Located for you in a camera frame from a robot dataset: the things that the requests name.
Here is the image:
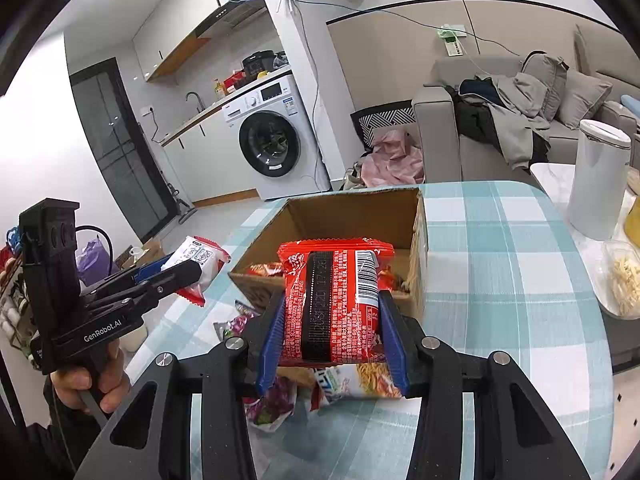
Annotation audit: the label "dark grey cushion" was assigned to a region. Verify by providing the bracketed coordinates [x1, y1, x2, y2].
[520, 51, 571, 121]

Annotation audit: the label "grey floor mop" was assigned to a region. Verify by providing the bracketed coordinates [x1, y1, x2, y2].
[167, 185, 196, 223]

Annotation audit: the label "brown cardboard box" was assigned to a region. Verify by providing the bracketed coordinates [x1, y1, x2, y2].
[227, 186, 430, 318]

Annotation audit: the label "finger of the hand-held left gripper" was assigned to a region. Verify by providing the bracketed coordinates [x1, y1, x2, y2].
[85, 259, 203, 323]
[82, 254, 176, 301]

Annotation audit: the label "white kitchen base cabinet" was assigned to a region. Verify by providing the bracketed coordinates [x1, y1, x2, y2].
[161, 105, 261, 206]

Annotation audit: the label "pink cloth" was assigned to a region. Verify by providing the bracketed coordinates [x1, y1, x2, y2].
[357, 129, 426, 188]

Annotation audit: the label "white wall cabinets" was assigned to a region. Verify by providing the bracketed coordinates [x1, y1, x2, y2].
[132, 0, 273, 83]

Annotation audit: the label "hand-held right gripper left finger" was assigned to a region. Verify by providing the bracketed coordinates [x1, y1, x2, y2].
[75, 290, 288, 480]

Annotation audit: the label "purple and white snack packet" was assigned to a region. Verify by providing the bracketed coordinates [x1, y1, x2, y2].
[245, 375, 298, 433]

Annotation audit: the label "orange noodle-stick snack packet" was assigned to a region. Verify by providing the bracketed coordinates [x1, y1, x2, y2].
[312, 362, 403, 402]

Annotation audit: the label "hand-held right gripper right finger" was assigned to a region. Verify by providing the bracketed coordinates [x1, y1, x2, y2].
[377, 290, 593, 480]

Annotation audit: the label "steel range hood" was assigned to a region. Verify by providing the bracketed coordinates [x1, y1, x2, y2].
[197, 0, 273, 38]

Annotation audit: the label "white cylindrical bin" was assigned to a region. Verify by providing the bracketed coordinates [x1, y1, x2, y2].
[565, 119, 633, 241]

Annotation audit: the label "red snack packet black band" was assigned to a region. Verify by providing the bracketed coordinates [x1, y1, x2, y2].
[276, 237, 396, 366]

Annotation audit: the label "white washing machine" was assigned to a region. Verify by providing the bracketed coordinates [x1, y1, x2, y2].
[221, 74, 332, 202]

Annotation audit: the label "cardboard box cat print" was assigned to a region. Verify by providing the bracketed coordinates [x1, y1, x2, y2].
[115, 242, 166, 271]

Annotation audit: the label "red snack packet dark print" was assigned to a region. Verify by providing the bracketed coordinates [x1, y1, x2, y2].
[245, 261, 286, 279]

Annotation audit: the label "grey jacket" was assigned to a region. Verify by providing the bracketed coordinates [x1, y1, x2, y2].
[475, 72, 553, 171]

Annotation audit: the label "grey sofa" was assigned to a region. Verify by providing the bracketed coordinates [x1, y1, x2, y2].
[412, 25, 640, 191]

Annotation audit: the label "black looped cable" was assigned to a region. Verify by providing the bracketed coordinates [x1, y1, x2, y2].
[75, 225, 113, 273]

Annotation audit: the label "yellow plastic bag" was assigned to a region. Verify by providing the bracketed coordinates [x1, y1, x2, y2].
[624, 195, 640, 248]

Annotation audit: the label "person's left forearm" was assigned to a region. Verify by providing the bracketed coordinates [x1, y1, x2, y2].
[0, 400, 108, 480]

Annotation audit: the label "person's left hand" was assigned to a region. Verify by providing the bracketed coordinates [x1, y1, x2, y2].
[50, 335, 132, 411]

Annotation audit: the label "shoe rack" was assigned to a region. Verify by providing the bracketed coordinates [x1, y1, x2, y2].
[0, 240, 36, 361]

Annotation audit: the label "black framed glass door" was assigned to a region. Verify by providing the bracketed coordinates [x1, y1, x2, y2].
[69, 57, 173, 243]

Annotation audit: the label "dark jacket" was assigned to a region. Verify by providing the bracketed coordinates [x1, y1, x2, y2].
[447, 79, 501, 151]

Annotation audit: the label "white and red snack packet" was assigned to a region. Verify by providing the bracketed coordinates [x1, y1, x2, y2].
[160, 235, 232, 307]

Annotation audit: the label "thin wall cable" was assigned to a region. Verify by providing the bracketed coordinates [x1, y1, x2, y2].
[292, 0, 523, 58]

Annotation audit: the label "clear food container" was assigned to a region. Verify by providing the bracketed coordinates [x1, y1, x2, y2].
[590, 240, 640, 320]

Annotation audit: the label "black pressure cooker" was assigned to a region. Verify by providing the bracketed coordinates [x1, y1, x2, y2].
[241, 50, 277, 78]

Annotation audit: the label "white wall-mounted device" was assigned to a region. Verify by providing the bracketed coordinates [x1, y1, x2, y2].
[436, 24, 469, 58]

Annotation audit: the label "teal checkered tablecloth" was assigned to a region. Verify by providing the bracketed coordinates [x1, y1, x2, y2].
[125, 180, 616, 480]

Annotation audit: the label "purple plastic bag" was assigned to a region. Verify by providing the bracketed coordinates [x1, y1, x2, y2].
[77, 240, 113, 286]

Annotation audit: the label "black white patterned basket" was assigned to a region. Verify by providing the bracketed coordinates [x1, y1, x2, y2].
[350, 100, 418, 151]

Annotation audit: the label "light grey cushion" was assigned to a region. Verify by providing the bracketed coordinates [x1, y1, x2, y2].
[557, 69, 613, 131]

